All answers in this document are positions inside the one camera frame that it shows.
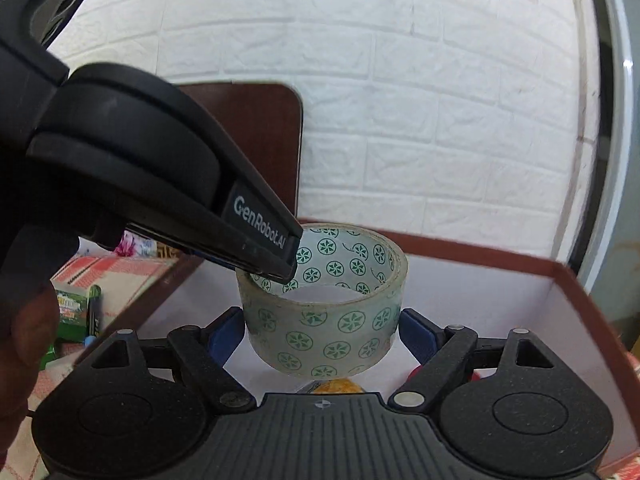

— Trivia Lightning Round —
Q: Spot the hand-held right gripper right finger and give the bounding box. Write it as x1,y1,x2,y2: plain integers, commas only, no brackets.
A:
387,307,550,409

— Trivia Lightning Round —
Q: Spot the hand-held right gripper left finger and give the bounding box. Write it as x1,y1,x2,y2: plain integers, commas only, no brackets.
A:
86,307,257,409

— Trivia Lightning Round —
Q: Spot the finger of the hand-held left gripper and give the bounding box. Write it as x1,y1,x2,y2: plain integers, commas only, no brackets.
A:
124,224,282,282
200,110,305,282

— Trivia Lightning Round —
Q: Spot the patterned ceramic plate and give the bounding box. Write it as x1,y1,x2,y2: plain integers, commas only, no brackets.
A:
236,222,408,379

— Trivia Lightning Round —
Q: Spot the brown cardboard box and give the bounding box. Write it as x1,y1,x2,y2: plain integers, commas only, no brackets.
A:
97,217,640,480

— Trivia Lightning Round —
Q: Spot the green packet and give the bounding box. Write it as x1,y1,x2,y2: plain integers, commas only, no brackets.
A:
52,286,103,358

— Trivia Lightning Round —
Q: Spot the person's left hand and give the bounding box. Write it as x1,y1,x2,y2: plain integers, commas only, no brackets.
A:
0,291,59,422

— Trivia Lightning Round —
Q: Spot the red object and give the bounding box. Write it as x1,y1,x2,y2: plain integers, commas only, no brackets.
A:
406,364,485,387

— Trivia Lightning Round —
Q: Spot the plaid tablecloth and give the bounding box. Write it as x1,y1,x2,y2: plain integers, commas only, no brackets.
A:
0,252,182,480

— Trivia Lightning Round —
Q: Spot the brown box lid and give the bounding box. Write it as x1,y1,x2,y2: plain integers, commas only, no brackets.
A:
177,80,305,222

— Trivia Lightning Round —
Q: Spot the floral white plastic bag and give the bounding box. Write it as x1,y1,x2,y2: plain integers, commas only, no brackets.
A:
114,232,177,262

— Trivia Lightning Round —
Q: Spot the yellow object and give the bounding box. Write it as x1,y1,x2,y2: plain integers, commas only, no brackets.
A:
300,379,366,395

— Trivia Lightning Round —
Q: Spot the grey sliding door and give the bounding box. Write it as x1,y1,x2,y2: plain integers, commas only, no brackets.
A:
565,0,640,302

